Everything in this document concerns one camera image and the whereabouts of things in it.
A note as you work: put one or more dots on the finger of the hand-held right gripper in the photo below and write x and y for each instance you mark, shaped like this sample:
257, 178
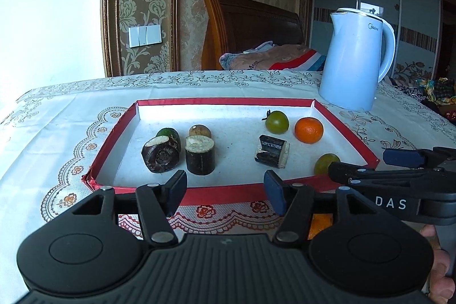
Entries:
402, 158
374, 175

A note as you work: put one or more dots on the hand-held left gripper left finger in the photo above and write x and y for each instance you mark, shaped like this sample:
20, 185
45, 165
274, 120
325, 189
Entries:
178, 185

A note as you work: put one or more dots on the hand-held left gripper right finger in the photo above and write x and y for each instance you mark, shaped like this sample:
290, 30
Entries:
273, 190

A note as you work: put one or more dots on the dark water chestnut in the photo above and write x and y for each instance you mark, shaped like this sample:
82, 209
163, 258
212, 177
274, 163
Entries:
160, 156

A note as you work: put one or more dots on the dark sugarcane piece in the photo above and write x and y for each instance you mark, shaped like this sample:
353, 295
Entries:
272, 151
200, 158

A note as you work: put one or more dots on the tan longan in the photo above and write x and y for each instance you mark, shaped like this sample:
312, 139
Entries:
200, 131

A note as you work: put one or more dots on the large orange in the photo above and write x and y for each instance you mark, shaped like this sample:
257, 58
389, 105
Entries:
320, 227

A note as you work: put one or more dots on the green tomato with stem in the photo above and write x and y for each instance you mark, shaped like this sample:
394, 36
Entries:
278, 121

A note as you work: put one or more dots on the red shallow cardboard tray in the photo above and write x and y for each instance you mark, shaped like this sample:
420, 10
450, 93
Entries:
231, 126

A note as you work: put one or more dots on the person's right hand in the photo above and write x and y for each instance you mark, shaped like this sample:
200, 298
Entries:
440, 266

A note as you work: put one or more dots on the green cucumber chunk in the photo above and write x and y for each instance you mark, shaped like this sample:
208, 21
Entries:
171, 135

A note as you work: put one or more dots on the small orange tangerine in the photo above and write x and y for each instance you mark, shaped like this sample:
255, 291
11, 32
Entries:
309, 130

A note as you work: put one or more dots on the colourful patterned cloth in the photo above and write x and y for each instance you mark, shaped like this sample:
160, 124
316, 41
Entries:
440, 94

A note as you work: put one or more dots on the light blue electric kettle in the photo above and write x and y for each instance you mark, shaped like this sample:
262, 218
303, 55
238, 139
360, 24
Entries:
352, 61

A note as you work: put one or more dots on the pink striped blanket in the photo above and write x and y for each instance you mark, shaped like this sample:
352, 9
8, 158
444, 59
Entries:
270, 58

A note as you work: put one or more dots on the white embroidered tablecloth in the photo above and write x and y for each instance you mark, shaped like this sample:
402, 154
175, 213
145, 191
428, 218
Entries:
53, 133

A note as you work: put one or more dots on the floral sliding door wardrobe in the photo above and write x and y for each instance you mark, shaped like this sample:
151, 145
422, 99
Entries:
416, 22

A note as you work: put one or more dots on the wooden bed headboard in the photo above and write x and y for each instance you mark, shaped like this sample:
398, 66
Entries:
249, 26

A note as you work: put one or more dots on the white wall light switch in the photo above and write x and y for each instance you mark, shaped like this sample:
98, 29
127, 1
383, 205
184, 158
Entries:
145, 36

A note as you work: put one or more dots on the wooden wall panel frame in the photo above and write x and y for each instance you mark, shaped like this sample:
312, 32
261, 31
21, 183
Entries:
110, 5

